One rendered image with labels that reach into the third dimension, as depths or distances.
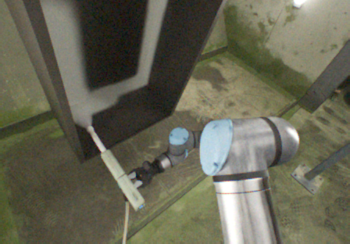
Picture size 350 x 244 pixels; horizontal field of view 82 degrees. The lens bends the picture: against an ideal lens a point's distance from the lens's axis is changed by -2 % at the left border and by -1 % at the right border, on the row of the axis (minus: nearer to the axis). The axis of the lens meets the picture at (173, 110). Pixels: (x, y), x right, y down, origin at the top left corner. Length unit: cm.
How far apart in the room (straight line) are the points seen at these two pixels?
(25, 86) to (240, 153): 165
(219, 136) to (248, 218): 15
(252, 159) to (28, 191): 147
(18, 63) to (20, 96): 24
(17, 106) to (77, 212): 89
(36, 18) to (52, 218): 126
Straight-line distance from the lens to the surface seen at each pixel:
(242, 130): 44
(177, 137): 97
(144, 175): 101
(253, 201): 43
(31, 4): 46
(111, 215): 146
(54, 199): 158
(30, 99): 185
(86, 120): 116
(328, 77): 246
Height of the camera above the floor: 144
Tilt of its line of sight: 47 degrees down
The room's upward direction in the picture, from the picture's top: 10 degrees clockwise
